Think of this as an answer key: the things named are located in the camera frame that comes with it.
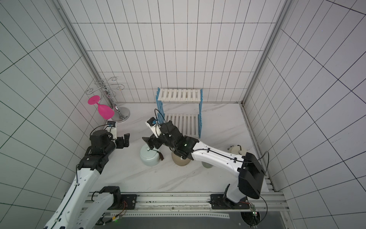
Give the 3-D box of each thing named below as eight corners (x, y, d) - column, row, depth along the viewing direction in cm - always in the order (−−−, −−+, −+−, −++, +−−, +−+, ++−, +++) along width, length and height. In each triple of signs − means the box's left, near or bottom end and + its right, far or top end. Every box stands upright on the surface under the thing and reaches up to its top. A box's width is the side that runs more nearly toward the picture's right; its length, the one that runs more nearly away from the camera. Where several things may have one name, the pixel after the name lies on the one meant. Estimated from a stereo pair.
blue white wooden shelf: (159, 137, 101) (152, 112, 79) (162, 114, 114) (157, 88, 93) (200, 137, 101) (204, 112, 79) (198, 114, 114) (201, 88, 93)
